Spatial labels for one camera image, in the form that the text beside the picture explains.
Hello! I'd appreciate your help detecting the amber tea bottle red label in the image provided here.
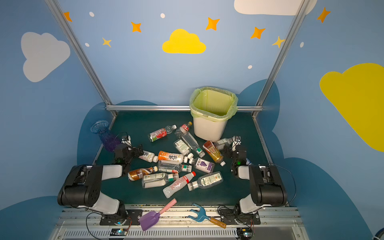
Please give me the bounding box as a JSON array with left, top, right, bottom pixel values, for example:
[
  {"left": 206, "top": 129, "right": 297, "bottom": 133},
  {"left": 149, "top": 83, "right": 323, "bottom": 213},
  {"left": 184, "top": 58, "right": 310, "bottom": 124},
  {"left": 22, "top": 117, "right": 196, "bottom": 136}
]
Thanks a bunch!
[{"left": 203, "top": 141, "right": 226, "bottom": 167}]

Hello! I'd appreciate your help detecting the clear bottle white green label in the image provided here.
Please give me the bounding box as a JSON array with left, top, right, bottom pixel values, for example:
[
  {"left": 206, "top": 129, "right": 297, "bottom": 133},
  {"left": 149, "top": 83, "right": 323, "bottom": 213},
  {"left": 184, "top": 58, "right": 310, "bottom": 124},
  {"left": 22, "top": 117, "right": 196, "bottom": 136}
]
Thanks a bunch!
[{"left": 142, "top": 173, "right": 179, "bottom": 189}]

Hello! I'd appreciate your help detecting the white bottle red cap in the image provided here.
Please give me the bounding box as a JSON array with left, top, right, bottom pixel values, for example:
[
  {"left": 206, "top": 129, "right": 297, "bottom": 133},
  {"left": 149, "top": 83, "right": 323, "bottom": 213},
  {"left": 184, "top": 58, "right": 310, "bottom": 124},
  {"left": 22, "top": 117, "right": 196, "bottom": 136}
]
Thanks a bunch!
[{"left": 163, "top": 172, "right": 196, "bottom": 199}]

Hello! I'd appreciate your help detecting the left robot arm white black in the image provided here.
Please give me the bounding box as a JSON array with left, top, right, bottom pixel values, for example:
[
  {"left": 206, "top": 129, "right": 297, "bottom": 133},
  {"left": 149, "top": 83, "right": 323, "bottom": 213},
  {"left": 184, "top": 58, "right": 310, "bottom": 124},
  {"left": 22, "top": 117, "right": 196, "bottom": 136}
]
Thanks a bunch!
[{"left": 57, "top": 143, "right": 144, "bottom": 226}]

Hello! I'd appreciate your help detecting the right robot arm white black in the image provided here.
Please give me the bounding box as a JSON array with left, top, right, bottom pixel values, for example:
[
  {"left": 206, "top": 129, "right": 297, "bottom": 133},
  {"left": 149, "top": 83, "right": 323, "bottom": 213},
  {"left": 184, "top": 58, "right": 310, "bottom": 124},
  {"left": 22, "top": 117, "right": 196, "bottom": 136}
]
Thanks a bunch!
[{"left": 223, "top": 145, "right": 288, "bottom": 214}]

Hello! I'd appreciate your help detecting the clear bottle by bin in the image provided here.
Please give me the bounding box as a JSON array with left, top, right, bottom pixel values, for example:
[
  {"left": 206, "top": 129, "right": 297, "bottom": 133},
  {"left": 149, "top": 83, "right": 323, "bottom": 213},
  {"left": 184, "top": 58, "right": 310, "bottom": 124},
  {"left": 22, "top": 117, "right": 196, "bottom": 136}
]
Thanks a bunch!
[{"left": 214, "top": 137, "right": 236, "bottom": 151}]

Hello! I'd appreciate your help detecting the white trash bin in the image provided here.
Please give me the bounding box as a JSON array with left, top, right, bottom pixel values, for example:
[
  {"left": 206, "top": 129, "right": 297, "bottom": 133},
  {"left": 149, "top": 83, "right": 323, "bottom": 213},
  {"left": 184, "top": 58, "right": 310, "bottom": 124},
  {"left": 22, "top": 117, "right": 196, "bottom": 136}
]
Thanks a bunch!
[{"left": 191, "top": 113, "right": 231, "bottom": 142}]

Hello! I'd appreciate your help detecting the green bin liner bag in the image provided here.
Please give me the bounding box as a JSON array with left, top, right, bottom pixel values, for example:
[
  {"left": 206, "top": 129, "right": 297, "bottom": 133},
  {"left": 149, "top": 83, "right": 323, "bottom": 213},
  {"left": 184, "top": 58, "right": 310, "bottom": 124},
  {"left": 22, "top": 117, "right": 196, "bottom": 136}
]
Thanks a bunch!
[{"left": 190, "top": 87, "right": 238, "bottom": 122}]

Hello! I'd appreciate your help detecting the purple plastic vase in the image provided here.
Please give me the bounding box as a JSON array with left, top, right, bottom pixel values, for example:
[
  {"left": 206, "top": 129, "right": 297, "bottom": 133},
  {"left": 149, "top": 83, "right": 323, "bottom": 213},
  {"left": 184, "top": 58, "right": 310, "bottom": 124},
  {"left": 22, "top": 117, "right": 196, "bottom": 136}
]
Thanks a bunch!
[{"left": 90, "top": 120, "right": 121, "bottom": 152}]

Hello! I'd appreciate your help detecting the orange white bottle left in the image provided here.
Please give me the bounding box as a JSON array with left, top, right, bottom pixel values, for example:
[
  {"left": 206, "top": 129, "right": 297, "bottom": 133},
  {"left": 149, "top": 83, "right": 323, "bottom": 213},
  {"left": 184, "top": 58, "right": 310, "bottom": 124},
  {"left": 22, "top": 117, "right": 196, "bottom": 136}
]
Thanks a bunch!
[{"left": 139, "top": 151, "right": 158, "bottom": 163}]

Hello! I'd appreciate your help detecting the brown tea bottle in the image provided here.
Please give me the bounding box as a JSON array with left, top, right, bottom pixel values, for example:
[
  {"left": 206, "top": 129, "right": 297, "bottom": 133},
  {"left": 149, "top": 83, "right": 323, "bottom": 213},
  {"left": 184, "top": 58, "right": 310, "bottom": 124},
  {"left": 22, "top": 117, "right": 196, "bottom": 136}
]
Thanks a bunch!
[{"left": 128, "top": 166, "right": 158, "bottom": 181}]

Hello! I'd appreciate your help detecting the grape juice bottle purple label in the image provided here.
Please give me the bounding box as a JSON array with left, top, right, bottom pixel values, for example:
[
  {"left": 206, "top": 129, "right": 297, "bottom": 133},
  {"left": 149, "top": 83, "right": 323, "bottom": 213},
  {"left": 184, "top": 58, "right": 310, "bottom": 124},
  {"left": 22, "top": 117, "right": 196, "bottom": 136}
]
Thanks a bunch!
[{"left": 189, "top": 158, "right": 215, "bottom": 174}]

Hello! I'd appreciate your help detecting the clear bottle red green label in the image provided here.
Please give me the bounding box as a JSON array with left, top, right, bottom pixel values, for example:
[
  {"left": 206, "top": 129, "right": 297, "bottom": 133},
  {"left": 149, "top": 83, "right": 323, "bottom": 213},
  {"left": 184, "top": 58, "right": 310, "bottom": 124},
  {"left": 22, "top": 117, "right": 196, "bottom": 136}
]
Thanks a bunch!
[{"left": 157, "top": 160, "right": 192, "bottom": 173}]

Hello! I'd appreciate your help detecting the orange label white bottle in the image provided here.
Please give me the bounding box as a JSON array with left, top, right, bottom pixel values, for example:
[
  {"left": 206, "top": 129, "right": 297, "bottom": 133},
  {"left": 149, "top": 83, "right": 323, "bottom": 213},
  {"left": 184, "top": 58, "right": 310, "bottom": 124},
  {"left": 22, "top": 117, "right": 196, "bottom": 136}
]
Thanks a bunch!
[{"left": 158, "top": 151, "right": 194, "bottom": 163}]

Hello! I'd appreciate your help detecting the small white label bottle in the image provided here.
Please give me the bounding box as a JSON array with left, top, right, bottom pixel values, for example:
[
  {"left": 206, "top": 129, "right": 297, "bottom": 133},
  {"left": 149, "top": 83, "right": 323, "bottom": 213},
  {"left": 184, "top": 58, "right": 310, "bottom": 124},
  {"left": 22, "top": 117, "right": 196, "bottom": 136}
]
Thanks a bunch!
[{"left": 174, "top": 139, "right": 191, "bottom": 156}]

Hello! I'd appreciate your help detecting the clear bottle green cap band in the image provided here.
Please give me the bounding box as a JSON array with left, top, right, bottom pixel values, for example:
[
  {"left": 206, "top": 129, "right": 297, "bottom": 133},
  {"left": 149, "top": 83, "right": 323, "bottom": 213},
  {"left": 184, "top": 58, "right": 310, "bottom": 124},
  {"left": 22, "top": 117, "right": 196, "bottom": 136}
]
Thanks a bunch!
[{"left": 182, "top": 132, "right": 205, "bottom": 158}]

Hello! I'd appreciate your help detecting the cola bottle red label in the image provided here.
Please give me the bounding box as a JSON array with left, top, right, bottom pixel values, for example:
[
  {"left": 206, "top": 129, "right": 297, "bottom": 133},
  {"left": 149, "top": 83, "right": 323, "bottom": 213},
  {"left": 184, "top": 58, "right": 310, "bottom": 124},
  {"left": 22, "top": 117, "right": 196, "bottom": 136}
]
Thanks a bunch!
[{"left": 175, "top": 122, "right": 193, "bottom": 138}]

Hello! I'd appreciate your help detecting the right circuit board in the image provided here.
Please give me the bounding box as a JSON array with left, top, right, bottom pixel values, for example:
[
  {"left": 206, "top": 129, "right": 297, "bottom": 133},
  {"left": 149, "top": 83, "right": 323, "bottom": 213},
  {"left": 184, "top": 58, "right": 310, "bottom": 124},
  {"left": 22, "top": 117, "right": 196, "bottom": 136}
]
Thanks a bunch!
[{"left": 236, "top": 228, "right": 253, "bottom": 240}]

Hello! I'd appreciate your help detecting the circuit board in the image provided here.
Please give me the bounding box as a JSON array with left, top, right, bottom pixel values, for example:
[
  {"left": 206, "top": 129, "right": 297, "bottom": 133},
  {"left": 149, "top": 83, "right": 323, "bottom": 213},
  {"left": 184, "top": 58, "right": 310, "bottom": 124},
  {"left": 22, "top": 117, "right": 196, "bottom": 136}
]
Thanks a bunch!
[
  {"left": 236, "top": 228, "right": 253, "bottom": 240},
  {"left": 110, "top": 229, "right": 129, "bottom": 237}
]

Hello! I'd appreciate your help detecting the left circuit board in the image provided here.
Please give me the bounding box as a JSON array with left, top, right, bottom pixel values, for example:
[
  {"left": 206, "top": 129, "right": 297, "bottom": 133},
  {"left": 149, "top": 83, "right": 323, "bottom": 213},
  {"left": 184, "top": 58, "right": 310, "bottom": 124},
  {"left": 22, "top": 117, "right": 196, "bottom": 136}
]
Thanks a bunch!
[{"left": 110, "top": 229, "right": 129, "bottom": 237}]

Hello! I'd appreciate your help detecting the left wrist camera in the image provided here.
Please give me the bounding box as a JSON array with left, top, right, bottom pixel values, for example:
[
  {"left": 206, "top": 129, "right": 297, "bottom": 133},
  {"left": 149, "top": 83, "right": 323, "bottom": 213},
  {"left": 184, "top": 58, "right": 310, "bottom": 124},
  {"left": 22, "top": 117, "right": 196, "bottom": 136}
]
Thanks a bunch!
[{"left": 121, "top": 135, "right": 132, "bottom": 146}]

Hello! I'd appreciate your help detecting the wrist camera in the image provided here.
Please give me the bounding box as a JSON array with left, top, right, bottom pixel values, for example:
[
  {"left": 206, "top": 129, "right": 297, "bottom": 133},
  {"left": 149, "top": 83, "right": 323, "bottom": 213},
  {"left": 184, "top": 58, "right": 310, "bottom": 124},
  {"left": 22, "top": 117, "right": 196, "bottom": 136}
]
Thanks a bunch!
[
  {"left": 232, "top": 136, "right": 242, "bottom": 146},
  {"left": 121, "top": 135, "right": 132, "bottom": 146}
]

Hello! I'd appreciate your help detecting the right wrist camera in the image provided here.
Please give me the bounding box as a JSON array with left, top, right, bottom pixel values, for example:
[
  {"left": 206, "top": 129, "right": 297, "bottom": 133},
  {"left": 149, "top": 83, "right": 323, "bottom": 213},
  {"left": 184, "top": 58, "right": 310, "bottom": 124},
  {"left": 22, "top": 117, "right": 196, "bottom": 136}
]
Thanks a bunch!
[{"left": 232, "top": 136, "right": 242, "bottom": 146}]

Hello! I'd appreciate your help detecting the aluminium frame rear rail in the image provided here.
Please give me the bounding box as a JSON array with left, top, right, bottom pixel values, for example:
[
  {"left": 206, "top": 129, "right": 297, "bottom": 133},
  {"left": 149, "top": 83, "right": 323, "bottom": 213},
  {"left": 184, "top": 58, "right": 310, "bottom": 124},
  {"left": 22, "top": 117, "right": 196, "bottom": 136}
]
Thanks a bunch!
[{"left": 106, "top": 105, "right": 263, "bottom": 112}]

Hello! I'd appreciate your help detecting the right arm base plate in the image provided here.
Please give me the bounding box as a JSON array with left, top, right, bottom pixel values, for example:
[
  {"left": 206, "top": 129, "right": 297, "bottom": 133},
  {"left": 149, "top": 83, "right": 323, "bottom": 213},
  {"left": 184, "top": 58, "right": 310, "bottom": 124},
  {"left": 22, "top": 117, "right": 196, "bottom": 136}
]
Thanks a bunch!
[{"left": 217, "top": 205, "right": 261, "bottom": 226}]

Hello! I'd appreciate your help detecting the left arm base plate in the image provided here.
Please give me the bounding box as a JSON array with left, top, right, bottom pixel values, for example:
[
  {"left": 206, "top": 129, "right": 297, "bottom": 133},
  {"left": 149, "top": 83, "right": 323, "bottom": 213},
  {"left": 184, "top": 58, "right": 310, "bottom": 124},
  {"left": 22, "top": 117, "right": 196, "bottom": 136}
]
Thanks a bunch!
[{"left": 100, "top": 209, "right": 143, "bottom": 226}]

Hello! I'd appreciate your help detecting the blue garden fork wooden handle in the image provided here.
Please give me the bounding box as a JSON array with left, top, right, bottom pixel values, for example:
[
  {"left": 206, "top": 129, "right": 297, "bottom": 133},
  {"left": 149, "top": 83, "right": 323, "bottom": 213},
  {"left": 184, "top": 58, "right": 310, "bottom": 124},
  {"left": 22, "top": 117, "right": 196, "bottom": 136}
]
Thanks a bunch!
[{"left": 188, "top": 203, "right": 227, "bottom": 229}]

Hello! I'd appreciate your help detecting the purple toy shovel pink handle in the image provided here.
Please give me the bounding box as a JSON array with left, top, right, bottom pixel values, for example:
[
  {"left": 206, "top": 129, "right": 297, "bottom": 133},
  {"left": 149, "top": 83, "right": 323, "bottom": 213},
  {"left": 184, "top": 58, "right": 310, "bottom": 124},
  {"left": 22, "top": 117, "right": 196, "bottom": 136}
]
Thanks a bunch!
[{"left": 139, "top": 199, "right": 177, "bottom": 231}]

